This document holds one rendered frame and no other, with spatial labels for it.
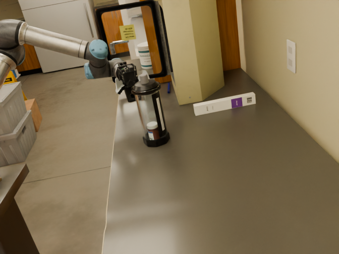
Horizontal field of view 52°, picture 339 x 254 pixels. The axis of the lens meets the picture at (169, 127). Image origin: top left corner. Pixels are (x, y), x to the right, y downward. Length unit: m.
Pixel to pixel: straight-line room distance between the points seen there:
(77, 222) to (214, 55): 1.57
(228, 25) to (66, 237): 1.70
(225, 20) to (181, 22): 0.47
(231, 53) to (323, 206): 1.20
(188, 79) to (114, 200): 0.72
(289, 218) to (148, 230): 0.36
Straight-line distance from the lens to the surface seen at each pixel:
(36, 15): 6.64
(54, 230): 2.65
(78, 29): 6.54
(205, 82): 1.63
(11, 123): 3.60
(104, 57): 1.50
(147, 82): 1.24
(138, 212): 1.01
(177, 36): 1.53
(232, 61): 2.00
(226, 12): 1.93
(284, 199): 1.00
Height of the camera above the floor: 1.57
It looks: 26 degrees down
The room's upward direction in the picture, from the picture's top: 11 degrees counter-clockwise
